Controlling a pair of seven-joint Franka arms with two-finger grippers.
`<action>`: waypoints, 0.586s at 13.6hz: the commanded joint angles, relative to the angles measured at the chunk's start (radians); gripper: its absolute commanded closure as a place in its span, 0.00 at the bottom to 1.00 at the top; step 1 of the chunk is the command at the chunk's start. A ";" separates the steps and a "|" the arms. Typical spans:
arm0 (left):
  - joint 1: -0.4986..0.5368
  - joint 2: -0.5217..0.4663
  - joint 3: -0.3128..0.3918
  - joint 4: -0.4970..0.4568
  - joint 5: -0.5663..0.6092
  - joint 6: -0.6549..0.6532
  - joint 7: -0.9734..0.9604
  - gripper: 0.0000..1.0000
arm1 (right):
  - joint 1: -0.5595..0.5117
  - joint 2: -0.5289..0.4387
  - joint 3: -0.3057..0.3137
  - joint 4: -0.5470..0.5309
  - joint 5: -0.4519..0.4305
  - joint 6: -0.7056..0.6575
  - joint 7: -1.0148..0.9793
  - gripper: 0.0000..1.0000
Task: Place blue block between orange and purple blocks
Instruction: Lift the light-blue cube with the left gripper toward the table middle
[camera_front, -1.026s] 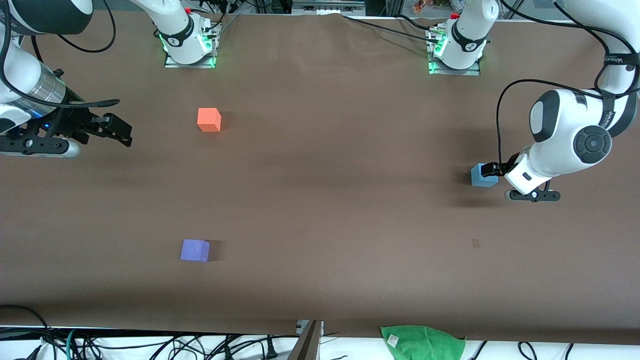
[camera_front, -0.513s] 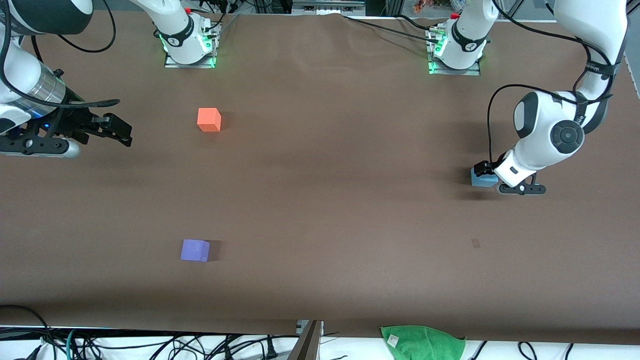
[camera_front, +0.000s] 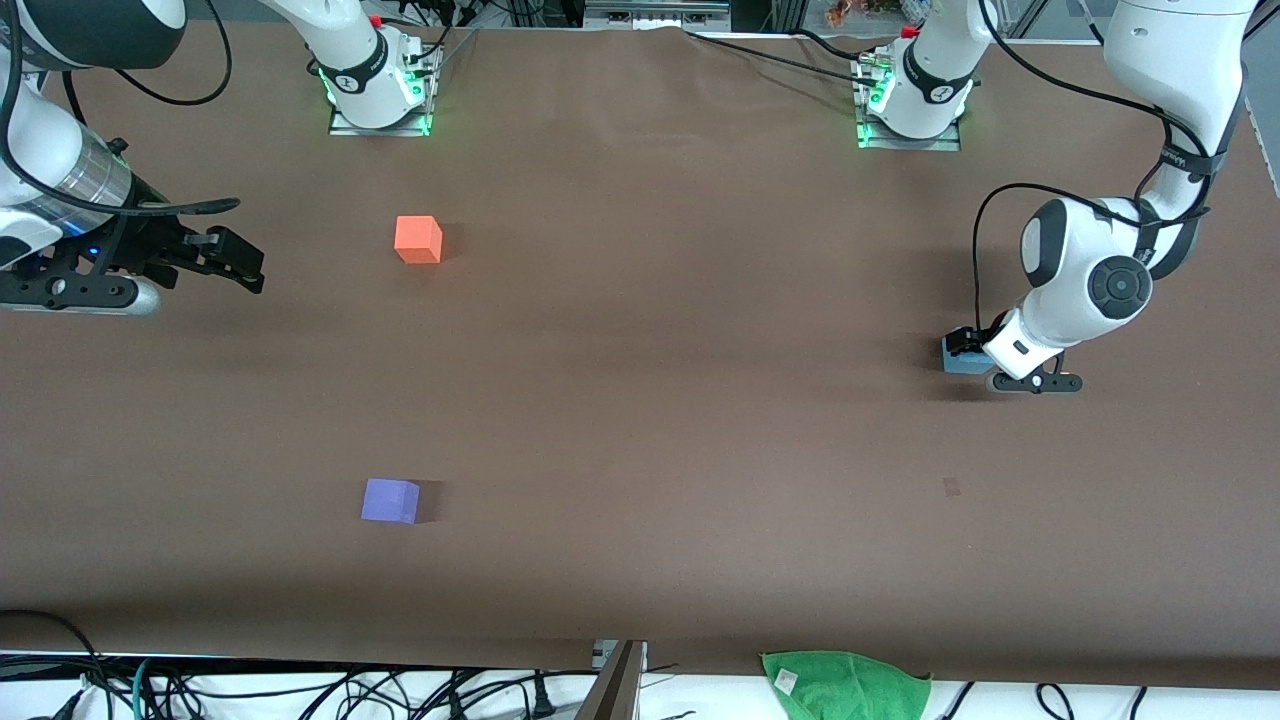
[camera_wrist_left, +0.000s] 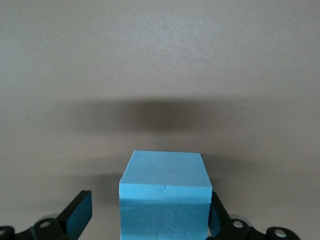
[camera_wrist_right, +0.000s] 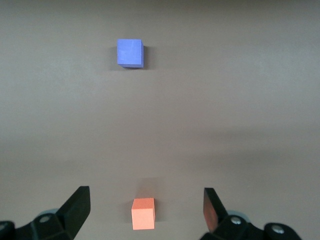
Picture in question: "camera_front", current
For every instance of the blue foam block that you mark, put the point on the blue foam block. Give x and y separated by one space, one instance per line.
965 366

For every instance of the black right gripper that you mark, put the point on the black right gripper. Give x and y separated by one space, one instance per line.
143 242

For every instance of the green cloth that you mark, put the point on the green cloth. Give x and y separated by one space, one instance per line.
850 690

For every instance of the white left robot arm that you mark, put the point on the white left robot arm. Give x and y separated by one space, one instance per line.
1080 260

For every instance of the orange foam block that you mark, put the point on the orange foam block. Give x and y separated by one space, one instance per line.
415 240

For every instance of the black power plug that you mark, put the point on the black power plug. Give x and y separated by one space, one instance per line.
542 700

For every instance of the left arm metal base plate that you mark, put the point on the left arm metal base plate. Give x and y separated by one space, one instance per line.
940 143

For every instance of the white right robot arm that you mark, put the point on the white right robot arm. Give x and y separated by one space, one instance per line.
60 170

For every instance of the brown table cover sheet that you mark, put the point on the brown table cover sheet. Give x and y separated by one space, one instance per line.
650 420

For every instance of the purple foam block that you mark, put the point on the purple foam block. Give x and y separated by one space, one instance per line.
388 500

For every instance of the grey metal post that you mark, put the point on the grey metal post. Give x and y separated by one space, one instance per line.
615 690

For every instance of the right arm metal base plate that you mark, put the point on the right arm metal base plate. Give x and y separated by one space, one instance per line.
345 128

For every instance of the orange toy figure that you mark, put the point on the orange toy figure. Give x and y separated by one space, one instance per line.
845 12

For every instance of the white metal bracket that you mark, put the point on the white metal bracket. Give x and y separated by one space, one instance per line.
600 652

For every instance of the aluminium frame bar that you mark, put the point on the aluminium frame bar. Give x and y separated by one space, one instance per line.
650 15

